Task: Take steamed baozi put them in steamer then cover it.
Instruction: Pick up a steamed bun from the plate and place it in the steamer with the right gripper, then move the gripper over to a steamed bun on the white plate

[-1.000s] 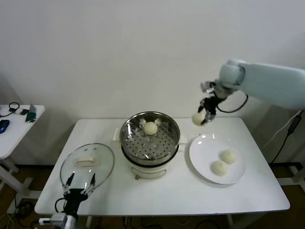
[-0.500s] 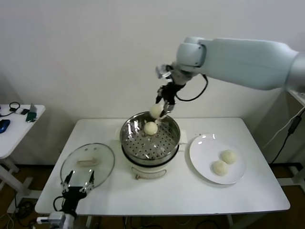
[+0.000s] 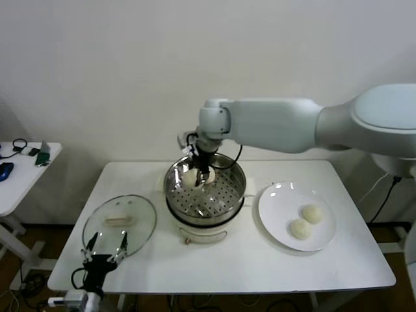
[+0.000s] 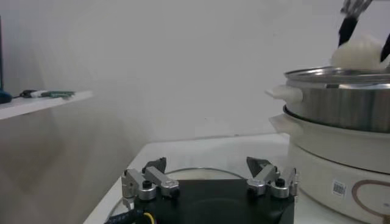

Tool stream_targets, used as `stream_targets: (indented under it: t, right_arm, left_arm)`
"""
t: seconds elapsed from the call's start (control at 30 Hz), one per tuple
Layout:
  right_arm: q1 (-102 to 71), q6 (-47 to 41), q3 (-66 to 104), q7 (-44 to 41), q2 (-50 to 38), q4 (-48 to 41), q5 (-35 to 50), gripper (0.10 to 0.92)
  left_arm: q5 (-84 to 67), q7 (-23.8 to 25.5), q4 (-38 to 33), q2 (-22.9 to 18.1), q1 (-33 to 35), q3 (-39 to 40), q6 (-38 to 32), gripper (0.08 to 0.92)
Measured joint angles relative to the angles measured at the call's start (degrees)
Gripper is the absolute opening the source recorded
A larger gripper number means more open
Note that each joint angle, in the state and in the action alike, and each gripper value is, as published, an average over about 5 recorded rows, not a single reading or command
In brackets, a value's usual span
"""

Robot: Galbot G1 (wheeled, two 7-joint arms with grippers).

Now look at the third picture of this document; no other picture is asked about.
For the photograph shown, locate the black power adapter with cable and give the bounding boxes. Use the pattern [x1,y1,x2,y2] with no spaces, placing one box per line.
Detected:
[368,175,404,224]

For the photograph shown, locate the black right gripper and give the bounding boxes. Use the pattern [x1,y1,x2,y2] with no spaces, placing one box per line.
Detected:
[193,148,216,189]

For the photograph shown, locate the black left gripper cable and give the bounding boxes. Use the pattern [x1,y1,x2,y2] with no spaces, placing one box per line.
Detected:
[70,266,88,290]

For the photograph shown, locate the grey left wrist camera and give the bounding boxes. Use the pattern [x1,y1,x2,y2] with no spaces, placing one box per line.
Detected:
[47,290,86,309]

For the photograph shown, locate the black looped cable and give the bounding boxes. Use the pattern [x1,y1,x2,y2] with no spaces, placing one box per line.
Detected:
[0,139,29,161]

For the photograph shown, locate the white hanging cable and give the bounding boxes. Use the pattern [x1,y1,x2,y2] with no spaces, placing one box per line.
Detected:
[357,173,390,203]

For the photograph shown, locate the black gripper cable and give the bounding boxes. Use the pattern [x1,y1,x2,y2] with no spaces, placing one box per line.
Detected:
[211,144,244,170]
[70,266,88,290]

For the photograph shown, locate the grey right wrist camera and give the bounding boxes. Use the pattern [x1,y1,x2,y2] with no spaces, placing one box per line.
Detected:
[177,130,200,156]

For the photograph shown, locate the black coiled floor cable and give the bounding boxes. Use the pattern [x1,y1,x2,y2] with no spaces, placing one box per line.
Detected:
[18,272,49,309]

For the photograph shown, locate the glass lid with white handle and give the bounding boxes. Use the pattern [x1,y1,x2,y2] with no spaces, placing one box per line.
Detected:
[81,194,158,259]

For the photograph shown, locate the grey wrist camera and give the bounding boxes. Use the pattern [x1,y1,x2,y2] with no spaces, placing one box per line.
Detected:
[177,130,200,156]
[47,290,86,309]

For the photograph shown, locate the stainless steel steamer basket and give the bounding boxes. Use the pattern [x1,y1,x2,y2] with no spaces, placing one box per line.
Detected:
[154,151,256,227]

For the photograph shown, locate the white side table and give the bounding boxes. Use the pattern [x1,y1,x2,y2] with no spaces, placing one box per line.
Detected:
[0,142,62,290]

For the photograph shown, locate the blue computer mouse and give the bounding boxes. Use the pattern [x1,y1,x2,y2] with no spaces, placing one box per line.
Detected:
[0,163,14,183]

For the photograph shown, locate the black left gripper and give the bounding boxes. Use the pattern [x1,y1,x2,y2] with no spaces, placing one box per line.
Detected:
[81,231,129,291]

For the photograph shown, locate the white electric cooker base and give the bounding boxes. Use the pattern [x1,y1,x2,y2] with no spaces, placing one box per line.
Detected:
[165,191,254,246]

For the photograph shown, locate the white round plate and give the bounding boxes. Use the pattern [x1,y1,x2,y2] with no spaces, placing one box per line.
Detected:
[257,181,337,252]

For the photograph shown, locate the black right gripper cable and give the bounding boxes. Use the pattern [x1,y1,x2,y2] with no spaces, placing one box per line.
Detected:
[211,144,244,170]

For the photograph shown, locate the green hand tool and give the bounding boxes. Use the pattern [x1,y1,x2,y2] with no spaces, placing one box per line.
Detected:
[34,141,52,168]

